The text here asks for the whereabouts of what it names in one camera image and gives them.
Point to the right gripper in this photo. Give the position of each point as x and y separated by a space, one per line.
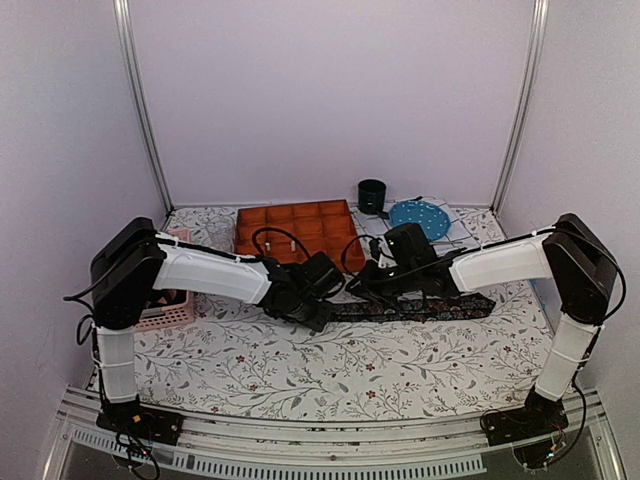
369 284

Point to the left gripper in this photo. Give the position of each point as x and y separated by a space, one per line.
319 323

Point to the dark floral tie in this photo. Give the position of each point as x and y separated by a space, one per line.
467 307

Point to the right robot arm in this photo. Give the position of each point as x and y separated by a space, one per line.
568 254

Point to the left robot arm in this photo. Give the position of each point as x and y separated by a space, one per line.
140 261

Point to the white grid placemat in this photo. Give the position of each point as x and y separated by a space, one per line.
377 226

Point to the blue dotted plate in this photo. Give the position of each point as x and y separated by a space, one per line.
433 220

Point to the orange wooden compartment tray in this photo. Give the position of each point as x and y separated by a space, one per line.
291 232

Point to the dark green mug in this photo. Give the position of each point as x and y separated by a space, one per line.
371 196

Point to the pink plastic basket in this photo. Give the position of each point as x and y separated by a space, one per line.
167 308

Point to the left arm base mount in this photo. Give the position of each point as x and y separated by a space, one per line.
154 425

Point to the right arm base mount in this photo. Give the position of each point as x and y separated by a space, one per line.
513 425

